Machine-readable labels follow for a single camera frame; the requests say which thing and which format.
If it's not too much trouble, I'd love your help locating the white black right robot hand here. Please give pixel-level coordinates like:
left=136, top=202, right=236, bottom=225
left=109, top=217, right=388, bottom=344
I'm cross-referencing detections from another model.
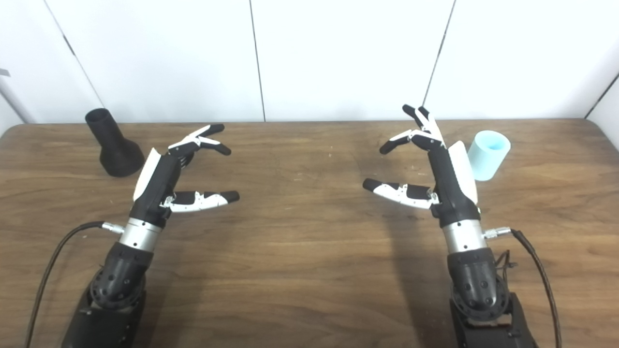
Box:
left=363, top=104, right=482, bottom=228

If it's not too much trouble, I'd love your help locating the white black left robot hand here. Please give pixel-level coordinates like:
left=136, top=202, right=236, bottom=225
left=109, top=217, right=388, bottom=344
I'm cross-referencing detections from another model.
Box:
left=129, top=124, right=240, bottom=229

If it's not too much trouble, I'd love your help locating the light blue cup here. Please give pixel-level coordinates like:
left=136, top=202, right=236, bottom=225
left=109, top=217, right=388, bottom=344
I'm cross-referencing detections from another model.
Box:
left=467, top=130, right=512, bottom=182

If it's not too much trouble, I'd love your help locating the black flask-shaped vase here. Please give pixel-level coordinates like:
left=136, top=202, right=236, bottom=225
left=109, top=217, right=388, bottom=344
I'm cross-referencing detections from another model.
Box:
left=85, top=108, right=145, bottom=177

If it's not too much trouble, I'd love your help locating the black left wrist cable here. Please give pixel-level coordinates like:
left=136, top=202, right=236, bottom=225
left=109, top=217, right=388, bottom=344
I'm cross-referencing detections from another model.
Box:
left=24, top=221, right=125, bottom=348

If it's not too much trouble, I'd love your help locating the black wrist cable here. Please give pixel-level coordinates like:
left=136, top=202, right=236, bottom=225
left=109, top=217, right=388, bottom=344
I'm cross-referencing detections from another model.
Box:
left=24, top=221, right=125, bottom=348
left=483, top=226, right=562, bottom=348

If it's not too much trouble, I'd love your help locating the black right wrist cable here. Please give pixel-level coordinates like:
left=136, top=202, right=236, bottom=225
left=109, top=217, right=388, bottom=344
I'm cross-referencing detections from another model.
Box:
left=483, top=226, right=562, bottom=348

